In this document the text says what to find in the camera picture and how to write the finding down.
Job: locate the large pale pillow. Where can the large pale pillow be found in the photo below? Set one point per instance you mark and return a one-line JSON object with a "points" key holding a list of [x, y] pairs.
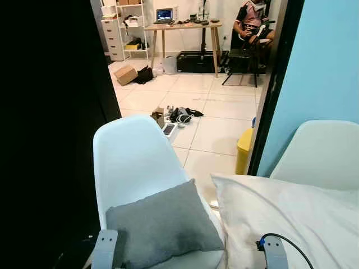
{"points": [[291, 224]]}

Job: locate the white plastic chair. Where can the white plastic chair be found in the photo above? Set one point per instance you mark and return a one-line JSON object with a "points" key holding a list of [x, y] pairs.
{"points": [[134, 157], [320, 151]]}

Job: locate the black chair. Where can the black chair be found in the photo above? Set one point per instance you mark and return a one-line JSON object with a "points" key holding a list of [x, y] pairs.
{"points": [[242, 54]]}

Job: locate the grey pillow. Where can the grey pillow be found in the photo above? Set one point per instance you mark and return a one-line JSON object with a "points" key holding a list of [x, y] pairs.
{"points": [[162, 224]]}

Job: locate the yellow bin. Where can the yellow bin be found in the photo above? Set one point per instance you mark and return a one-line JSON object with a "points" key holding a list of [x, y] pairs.
{"points": [[244, 151]]}

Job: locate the seated person pink shirt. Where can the seated person pink shirt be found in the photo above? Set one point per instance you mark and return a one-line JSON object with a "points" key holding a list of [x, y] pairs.
{"points": [[251, 17]]}

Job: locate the dark shoes heap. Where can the dark shoes heap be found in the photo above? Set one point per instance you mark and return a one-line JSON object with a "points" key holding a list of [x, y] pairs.
{"points": [[182, 115]]}

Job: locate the long black equipment case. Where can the long black equipment case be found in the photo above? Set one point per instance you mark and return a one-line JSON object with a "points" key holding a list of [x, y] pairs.
{"points": [[196, 61]]}

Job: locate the white flat box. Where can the white flat box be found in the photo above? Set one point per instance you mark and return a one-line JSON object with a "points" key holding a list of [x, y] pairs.
{"points": [[169, 129]]}

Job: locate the small open cardboard box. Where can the small open cardboard box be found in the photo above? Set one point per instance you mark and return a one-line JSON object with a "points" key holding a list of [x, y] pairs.
{"points": [[158, 117]]}

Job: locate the wooden desk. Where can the wooden desk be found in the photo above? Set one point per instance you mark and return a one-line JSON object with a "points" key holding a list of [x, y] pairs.
{"points": [[182, 26]]}

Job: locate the black bag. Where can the black bag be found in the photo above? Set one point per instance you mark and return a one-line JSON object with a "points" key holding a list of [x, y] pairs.
{"points": [[145, 75]]}

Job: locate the open laptop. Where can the open laptop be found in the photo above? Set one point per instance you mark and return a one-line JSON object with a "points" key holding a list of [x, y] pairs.
{"points": [[164, 15]]}

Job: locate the closed cardboard box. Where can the closed cardboard box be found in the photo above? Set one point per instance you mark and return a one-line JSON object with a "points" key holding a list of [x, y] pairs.
{"points": [[125, 75]]}

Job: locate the white shelf rack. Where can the white shelf rack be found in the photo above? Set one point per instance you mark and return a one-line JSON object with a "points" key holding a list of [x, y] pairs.
{"points": [[134, 22]]}

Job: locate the white drawer unit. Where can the white drawer unit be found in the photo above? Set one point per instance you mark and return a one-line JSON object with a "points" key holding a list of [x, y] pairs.
{"points": [[114, 39]]}

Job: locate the tall black panel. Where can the tall black panel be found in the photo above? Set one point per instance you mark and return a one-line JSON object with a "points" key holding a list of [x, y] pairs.
{"points": [[45, 123]]}

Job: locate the black door frame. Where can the black door frame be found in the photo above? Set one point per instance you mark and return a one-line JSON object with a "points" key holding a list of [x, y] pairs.
{"points": [[277, 84]]}

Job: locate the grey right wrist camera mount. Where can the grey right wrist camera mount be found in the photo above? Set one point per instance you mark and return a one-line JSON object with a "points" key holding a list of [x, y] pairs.
{"points": [[275, 255]]}

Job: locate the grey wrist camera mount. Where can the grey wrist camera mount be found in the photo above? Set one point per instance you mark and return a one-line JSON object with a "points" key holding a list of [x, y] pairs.
{"points": [[105, 249], [275, 255]]}

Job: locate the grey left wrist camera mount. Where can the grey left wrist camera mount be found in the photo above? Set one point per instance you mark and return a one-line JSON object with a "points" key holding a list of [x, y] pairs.
{"points": [[105, 249]]}

